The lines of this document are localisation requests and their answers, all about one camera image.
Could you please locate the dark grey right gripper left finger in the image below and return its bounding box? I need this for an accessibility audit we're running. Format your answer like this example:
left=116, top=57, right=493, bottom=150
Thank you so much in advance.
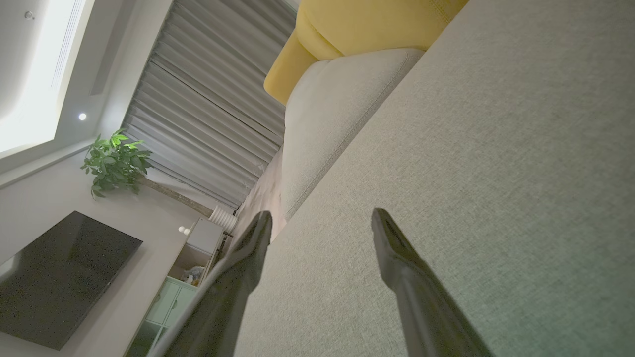
left=148, top=210, right=273, bottom=357

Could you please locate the grey soft toy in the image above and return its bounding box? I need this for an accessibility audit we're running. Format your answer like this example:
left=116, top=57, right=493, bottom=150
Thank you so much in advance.
left=181, top=266, right=206, bottom=287

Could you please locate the green potted plant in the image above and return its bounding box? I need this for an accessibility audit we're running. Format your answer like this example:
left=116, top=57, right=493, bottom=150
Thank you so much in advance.
left=81, top=128, right=216, bottom=216

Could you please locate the black flat screen television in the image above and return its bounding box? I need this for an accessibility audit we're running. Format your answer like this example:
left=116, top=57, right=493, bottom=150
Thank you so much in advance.
left=0, top=211, right=143, bottom=351

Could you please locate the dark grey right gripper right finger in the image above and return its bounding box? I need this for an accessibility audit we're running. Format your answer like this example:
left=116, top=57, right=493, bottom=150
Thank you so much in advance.
left=371, top=208, right=497, bottom=357

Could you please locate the white ribbed plant pot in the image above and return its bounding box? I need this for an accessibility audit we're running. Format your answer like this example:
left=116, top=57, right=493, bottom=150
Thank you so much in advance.
left=209, top=205, right=239, bottom=234

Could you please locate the grey pleated curtain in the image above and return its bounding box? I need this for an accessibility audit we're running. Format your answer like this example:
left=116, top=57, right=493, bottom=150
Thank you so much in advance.
left=122, top=0, right=298, bottom=209

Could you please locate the grey sofa cushion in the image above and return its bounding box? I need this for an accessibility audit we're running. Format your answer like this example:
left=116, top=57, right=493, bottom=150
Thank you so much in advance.
left=233, top=0, right=635, bottom=357

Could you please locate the beige and green TV cabinet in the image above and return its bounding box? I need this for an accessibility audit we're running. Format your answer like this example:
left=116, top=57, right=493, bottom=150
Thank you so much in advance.
left=124, top=217, right=226, bottom=357

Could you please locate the white ceiling air vent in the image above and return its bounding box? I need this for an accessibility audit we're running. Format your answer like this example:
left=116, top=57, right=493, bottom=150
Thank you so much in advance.
left=50, top=0, right=87, bottom=90

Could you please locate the grey and yellow sofa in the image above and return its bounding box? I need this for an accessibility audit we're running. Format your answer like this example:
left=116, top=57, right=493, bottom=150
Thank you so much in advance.
left=263, top=0, right=469, bottom=222

